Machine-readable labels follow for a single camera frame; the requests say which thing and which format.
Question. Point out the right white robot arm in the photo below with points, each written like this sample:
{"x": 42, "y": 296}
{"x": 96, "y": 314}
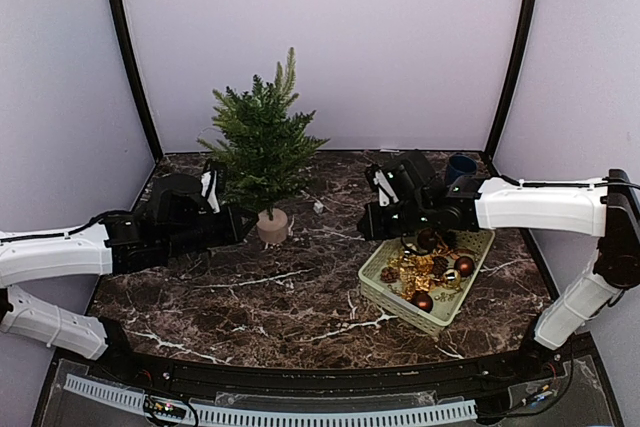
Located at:
{"x": 412, "y": 198}

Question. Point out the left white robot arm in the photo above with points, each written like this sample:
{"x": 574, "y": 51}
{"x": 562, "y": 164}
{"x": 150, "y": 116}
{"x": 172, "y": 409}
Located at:
{"x": 182, "y": 216}

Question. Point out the brown bauble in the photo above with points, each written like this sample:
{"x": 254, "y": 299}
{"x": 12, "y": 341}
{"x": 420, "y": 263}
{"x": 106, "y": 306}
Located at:
{"x": 423, "y": 301}
{"x": 465, "y": 265}
{"x": 427, "y": 240}

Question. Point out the pale green plastic basket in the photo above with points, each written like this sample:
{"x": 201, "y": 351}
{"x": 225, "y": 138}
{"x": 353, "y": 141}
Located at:
{"x": 447, "y": 302}

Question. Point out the brown bauble right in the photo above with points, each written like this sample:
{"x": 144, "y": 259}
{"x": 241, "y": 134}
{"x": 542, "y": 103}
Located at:
{"x": 465, "y": 265}

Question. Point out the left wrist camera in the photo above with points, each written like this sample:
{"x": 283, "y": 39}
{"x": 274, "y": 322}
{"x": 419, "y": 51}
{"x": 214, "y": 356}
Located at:
{"x": 213, "y": 182}

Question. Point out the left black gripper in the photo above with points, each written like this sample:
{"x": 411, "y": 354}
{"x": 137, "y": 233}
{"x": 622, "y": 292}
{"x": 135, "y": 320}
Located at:
{"x": 234, "y": 233}

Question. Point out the gold bauble right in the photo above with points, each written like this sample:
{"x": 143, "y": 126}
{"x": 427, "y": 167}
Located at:
{"x": 451, "y": 279}

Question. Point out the gold gift box ornament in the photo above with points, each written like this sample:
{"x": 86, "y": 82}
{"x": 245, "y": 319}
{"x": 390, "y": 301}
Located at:
{"x": 416, "y": 275}

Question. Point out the brown bauble front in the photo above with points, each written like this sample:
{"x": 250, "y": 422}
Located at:
{"x": 423, "y": 301}

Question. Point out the brown bauble back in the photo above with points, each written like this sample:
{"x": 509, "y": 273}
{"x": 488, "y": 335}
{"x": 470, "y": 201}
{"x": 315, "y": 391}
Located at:
{"x": 427, "y": 240}

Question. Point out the white cable duct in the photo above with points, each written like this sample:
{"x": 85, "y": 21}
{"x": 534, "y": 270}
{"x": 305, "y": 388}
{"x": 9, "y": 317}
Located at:
{"x": 243, "y": 410}

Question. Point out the round wooden tree base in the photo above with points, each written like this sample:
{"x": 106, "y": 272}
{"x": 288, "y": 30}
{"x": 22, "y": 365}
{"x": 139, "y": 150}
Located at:
{"x": 272, "y": 227}

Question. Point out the brown pine cone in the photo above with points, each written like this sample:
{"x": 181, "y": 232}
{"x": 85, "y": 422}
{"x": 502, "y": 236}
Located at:
{"x": 389, "y": 275}

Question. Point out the dark pine cone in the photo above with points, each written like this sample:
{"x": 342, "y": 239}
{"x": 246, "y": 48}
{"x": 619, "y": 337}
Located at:
{"x": 440, "y": 266}

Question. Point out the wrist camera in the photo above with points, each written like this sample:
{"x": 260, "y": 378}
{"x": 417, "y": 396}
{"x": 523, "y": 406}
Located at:
{"x": 213, "y": 182}
{"x": 382, "y": 180}

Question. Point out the small green christmas tree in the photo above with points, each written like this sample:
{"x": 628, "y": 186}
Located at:
{"x": 264, "y": 144}

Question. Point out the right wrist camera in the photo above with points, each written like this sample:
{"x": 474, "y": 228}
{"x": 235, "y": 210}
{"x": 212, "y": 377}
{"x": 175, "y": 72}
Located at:
{"x": 382, "y": 180}

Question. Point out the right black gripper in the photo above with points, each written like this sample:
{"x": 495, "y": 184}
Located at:
{"x": 374, "y": 230}

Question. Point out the dark blue mug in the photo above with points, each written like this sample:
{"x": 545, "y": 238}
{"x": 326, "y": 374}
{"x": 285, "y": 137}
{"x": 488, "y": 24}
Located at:
{"x": 459, "y": 165}

